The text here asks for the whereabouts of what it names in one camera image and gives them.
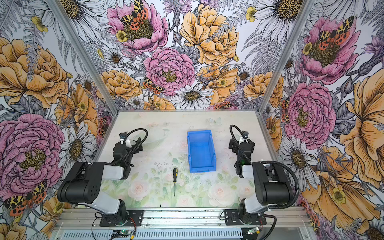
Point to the white slotted cable duct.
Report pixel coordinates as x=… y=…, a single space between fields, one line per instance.
x=157 y=234

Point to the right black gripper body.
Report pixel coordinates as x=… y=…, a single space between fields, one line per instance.
x=235 y=149

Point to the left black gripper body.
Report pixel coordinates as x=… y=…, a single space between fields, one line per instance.
x=135 y=151

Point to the blue plastic bin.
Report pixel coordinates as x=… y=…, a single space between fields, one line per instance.
x=202 y=155

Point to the aluminium corner post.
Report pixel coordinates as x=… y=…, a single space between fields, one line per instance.
x=292 y=38
x=67 y=26

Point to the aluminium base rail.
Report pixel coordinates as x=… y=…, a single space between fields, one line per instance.
x=166 y=218

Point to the green circuit board left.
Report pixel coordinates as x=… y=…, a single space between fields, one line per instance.
x=123 y=234

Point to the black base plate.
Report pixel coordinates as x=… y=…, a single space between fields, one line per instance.
x=131 y=218
x=235 y=217

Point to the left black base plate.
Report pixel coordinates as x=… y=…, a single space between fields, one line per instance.
x=131 y=218

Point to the green circuit board right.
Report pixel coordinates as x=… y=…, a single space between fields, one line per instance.
x=255 y=230

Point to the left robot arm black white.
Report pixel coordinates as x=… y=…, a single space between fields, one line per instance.
x=82 y=185

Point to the right aluminium corner post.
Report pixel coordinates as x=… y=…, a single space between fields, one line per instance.
x=292 y=38

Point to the black yellow screwdriver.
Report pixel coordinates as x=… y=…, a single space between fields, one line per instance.
x=175 y=175

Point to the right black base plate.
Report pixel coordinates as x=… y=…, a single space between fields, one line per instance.
x=235 y=217

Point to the green circuit board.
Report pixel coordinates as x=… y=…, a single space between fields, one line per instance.
x=255 y=230
x=123 y=234

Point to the left aluminium corner post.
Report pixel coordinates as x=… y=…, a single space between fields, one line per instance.
x=67 y=26

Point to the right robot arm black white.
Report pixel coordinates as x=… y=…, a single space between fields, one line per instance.
x=272 y=189

